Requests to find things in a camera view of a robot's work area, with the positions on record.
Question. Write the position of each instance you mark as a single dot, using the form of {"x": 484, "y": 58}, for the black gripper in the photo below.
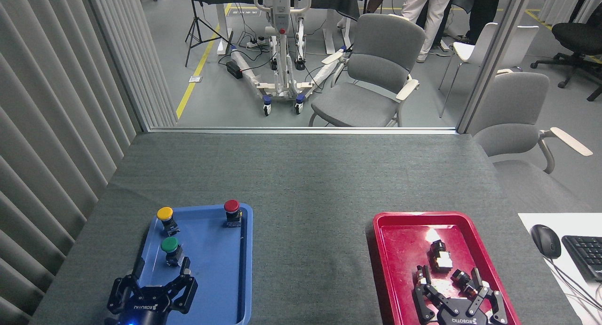
{"x": 463, "y": 313}
{"x": 146, "y": 304}

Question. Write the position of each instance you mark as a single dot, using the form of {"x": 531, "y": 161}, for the green push button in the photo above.
{"x": 170, "y": 245}

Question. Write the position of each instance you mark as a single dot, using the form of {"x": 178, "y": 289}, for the yellow push button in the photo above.
{"x": 165, "y": 214}

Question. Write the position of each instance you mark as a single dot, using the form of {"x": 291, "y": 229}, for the red push button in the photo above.
{"x": 231, "y": 206}

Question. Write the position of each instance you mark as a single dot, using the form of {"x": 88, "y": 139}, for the blue plastic tray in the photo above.
{"x": 211, "y": 268}

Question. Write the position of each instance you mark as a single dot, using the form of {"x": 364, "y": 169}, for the red plastic tray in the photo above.
{"x": 400, "y": 249}

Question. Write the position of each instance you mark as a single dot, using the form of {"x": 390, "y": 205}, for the black computer mouse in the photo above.
{"x": 546, "y": 240}

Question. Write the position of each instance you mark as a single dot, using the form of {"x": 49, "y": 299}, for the white desk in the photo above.
{"x": 531, "y": 219}

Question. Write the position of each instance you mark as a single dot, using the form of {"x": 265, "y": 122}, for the black keyboard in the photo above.
{"x": 585, "y": 257}

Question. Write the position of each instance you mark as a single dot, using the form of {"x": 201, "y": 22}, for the grey armchair with pale armrests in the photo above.
{"x": 512, "y": 108}
{"x": 376, "y": 61}

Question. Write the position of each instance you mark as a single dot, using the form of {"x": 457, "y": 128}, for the white floor plate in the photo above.
{"x": 195, "y": 79}

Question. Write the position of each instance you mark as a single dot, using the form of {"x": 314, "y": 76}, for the black power adapter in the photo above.
{"x": 233, "y": 69}

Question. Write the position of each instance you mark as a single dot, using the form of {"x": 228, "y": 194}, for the white plastic chair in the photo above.
{"x": 479, "y": 43}

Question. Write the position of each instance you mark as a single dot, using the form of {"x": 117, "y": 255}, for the white power strip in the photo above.
{"x": 254, "y": 44}

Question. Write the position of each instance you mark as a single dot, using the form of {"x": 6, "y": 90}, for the white stand on wheels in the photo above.
{"x": 282, "y": 57}

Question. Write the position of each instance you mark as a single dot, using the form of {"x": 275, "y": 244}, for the black tripod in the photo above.
{"x": 196, "y": 26}

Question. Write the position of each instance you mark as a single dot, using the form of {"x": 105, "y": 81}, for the black switch with orange base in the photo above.
{"x": 462, "y": 278}

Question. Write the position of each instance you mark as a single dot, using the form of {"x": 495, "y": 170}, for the black and white switch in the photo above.
{"x": 440, "y": 258}

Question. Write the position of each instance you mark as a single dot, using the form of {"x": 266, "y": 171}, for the silver rail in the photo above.
{"x": 301, "y": 130}

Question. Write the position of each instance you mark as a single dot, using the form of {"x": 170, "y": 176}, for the silver post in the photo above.
{"x": 136, "y": 57}
{"x": 494, "y": 57}

